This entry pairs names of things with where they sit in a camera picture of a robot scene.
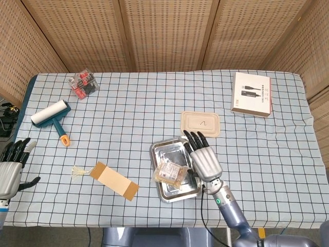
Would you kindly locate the beige pulp container lid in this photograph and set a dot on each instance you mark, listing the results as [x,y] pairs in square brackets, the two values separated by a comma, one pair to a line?
[190,123]

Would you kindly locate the woven rattan folding screen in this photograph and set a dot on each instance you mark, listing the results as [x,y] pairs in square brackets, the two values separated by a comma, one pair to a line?
[167,31]

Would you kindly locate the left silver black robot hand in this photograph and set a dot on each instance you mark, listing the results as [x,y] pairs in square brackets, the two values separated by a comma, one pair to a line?
[10,172]

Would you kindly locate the packaged snack bag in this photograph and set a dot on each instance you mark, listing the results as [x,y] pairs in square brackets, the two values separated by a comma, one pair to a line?
[169,173]

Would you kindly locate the clear box red black clips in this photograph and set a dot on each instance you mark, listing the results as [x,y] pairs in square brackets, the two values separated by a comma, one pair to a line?
[83,83]

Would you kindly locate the blue checked tablecloth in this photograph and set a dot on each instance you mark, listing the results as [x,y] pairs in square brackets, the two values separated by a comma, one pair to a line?
[128,115]

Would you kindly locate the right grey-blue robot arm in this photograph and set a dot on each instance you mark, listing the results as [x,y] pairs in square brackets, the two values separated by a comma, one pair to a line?
[228,205]

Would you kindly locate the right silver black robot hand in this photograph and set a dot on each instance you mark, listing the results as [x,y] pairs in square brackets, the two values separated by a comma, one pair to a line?
[205,162]

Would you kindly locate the stainless steel rectangular tray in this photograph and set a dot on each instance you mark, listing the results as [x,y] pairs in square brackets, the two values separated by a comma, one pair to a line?
[174,154]

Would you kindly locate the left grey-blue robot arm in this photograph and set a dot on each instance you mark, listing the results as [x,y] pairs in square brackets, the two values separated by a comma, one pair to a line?
[2,211]

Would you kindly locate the grey robot torso base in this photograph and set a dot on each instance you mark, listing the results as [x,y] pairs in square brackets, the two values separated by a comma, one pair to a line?
[154,238]

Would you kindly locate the kraft paper tag with tassel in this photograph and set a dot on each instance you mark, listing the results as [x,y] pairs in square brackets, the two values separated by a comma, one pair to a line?
[113,180]

